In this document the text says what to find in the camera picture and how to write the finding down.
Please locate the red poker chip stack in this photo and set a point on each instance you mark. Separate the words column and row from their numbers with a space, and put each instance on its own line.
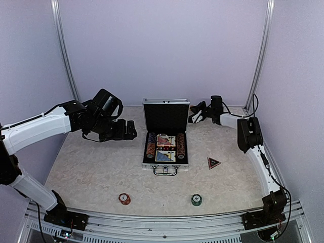
column 124, row 199

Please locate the black triangular button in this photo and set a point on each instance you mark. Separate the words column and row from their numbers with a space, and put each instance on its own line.
column 213, row 163

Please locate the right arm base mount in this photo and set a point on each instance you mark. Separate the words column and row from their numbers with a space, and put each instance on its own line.
column 263, row 217

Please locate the right poker chip row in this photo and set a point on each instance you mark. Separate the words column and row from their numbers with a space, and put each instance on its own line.
column 180, row 146

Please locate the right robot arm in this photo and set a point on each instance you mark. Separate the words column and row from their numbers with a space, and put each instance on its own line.
column 250, row 141

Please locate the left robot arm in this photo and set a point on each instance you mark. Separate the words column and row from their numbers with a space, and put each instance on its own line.
column 101, row 118

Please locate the blue playing card deck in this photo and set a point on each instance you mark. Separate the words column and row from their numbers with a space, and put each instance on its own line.
column 165, row 156

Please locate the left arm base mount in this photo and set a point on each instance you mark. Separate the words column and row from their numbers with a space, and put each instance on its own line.
column 59, row 215

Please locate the aluminium poker case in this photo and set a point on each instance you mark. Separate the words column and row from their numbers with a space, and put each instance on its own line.
column 166, row 123

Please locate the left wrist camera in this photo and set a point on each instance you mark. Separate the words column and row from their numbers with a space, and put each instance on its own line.
column 105, row 105

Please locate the left poker chip row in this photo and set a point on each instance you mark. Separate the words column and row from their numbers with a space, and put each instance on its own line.
column 151, row 145

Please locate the right aluminium frame post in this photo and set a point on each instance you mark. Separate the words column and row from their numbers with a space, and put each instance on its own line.
column 262, row 52

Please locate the aluminium frame post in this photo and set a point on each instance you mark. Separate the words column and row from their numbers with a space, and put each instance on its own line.
column 63, row 49
column 262, row 52

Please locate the green poker chip stack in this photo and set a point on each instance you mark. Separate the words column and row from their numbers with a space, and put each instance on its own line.
column 196, row 200

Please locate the front aluminium rail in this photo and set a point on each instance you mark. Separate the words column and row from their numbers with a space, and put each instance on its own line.
column 107, row 227

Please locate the poker chip row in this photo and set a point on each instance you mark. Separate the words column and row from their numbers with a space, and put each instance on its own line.
column 151, row 145
column 180, row 146

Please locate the left aluminium frame post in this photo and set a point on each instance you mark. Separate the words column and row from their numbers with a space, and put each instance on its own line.
column 63, row 49

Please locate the red playing card deck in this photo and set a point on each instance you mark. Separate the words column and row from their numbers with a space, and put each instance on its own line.
column 163, row 140

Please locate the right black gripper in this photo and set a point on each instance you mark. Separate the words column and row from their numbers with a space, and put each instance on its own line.
column 195, row 109

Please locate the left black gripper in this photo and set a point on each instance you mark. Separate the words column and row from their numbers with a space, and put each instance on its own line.
column 120, row 134

